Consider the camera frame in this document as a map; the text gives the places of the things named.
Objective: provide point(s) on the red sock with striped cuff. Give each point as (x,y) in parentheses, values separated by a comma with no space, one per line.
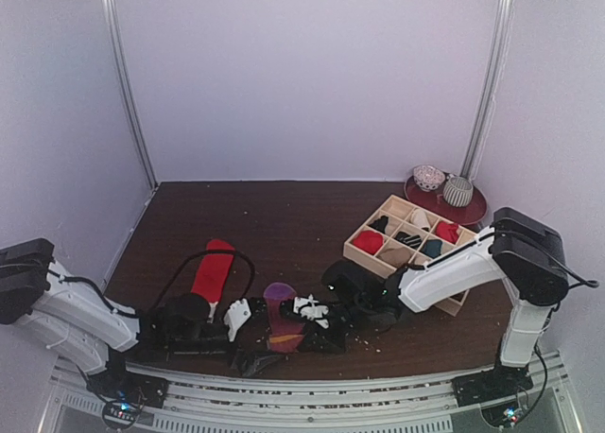
(211,277)

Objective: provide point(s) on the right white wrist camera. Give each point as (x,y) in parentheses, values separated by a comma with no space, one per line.
(311,309)

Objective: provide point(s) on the red patterned sock in box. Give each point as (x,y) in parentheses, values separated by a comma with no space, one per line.
(447,231)

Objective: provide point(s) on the circuit board with leds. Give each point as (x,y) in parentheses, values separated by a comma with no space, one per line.
(120,415)
(502,416)

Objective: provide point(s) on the teal rolled sock in box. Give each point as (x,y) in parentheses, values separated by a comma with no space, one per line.
(432,248)

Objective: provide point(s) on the red rolled sock in box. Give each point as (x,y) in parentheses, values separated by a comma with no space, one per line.
(369,241)

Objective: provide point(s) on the right aluminium frame post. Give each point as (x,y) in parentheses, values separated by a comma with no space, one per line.
(486,105)

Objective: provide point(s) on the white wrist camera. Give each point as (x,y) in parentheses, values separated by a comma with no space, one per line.
(237,314)
(311,309)

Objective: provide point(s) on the red round tray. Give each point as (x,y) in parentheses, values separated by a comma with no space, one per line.
(433,201)

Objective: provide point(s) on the grey striped cup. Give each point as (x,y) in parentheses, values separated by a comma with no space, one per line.
(458,192)

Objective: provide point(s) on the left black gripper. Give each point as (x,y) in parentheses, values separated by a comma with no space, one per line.
(248,370)

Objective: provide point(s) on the left circuit board with leds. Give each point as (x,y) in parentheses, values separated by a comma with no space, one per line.
(120,415)

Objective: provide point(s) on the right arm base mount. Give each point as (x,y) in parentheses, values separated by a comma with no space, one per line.
(482,387)

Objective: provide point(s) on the left aluminium frame post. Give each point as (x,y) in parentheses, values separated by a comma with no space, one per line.
(120,62)

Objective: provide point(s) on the cream rolled sock in box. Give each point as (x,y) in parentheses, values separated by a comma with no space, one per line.
(420,219)

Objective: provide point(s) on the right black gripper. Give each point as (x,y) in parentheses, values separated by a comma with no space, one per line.
(321,332)

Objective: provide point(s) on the purple sock with orange cuff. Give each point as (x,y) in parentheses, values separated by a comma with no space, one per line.
(285,335)

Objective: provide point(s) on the white patterned bowl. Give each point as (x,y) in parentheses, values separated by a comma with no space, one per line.
(428,177)

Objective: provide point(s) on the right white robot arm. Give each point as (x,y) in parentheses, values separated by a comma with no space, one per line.
(515,247)

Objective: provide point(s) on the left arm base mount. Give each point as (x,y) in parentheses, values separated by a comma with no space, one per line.
(130,387)

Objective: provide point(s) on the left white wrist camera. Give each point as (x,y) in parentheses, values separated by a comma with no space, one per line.
(237,314)

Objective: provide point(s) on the right circuit board with leds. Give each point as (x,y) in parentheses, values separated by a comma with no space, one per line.
(502,416)

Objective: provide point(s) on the black rolled sock in box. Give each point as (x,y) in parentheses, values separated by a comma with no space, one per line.
(380,224)

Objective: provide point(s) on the aluminium frame post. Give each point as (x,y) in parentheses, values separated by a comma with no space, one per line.
(120,62)
(486,105)

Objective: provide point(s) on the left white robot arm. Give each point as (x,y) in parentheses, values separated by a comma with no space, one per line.
(70,315)

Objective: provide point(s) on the beige rolled sock in box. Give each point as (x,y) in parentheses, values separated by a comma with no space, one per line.
(396,257)

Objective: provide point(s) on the wooden compartment organizer box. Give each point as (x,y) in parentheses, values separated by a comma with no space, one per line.
(399,211)

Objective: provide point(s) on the black striped sock in box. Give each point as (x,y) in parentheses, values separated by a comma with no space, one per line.
(413,241)

